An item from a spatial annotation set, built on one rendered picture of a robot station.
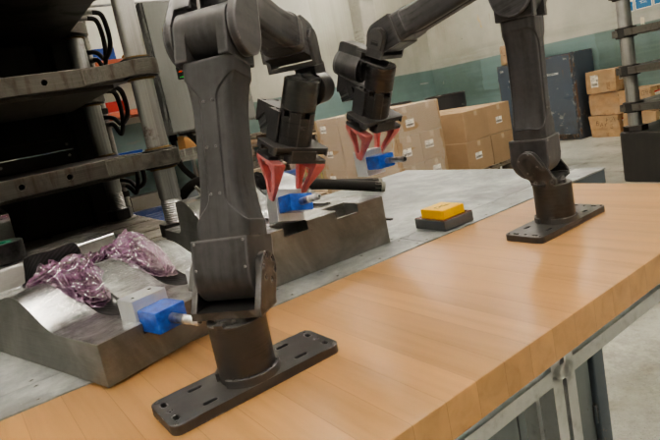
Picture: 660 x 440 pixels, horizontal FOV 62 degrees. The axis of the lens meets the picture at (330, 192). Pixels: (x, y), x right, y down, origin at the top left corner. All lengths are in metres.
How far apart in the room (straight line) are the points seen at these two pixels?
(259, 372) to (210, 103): 0.29
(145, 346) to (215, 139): 0.29
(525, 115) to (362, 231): 0.34
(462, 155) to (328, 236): 4.66
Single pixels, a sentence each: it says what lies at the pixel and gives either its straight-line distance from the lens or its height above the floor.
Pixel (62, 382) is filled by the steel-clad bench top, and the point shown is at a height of 0.80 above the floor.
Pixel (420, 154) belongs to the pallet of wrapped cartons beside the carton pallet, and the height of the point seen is 0.47.
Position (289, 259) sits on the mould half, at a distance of 0.91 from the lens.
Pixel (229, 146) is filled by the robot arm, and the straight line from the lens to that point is 0.59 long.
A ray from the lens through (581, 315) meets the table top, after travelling 0.69.
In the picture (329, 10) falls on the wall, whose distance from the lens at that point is 9.12.
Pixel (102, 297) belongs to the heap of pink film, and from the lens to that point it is 0.85.
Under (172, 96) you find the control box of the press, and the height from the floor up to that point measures 1.18.
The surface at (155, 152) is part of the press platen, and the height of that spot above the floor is 1.03.
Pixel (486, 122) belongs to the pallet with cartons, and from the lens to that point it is 5.78.
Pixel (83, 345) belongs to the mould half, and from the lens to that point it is 0.74.
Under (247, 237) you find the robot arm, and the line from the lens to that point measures 0.57.
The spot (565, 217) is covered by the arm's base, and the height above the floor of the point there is 0.82.
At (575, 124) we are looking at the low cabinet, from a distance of 7.80.
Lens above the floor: 1.07
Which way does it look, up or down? 9 degrees down
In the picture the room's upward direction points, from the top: 11 degrees counter-clockwise
